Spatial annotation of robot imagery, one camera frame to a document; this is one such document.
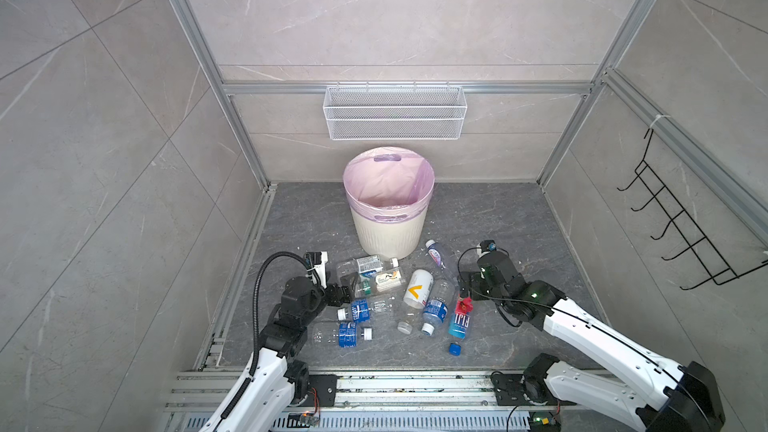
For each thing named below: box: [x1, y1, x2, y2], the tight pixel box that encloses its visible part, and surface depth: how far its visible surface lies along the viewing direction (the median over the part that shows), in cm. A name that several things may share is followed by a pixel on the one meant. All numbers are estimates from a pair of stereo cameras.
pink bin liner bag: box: [343, 146, 435, 224], surface depth 92 cm
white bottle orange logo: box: [403, 269, 434, 309], surface depth 87 cm
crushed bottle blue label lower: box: [313, 321, 373, 348], surface depth 79 cm
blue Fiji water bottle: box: [448, 294, 473, 339], surface depth 81 cm
